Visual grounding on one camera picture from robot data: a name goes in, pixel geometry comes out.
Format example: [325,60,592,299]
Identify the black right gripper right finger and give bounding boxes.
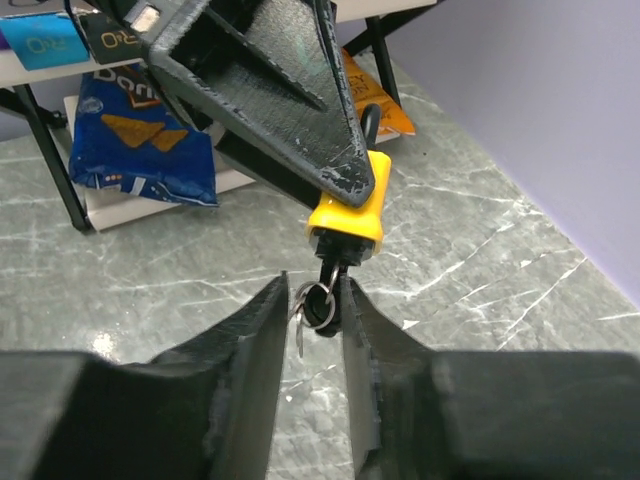
[340,278,639,479]

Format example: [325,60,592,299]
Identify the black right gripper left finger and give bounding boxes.
[1,275,289,479]

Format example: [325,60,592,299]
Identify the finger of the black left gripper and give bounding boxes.
[144,1,375,207]
[215,131,321,210]

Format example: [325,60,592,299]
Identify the yellow padlock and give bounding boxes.
[305,104,392,261]

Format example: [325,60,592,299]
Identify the yellow padlock keys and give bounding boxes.
[288,259,348,358]

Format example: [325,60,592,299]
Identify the orange snack bag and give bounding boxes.
[342,49,416,143]

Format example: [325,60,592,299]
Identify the blue Doritos chip bag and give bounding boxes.
[69,65,217,207]

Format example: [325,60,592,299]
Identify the black WRO box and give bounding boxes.
[77,12,141,65]

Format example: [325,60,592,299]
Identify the teal box on shelf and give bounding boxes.
[1,13,89,71]

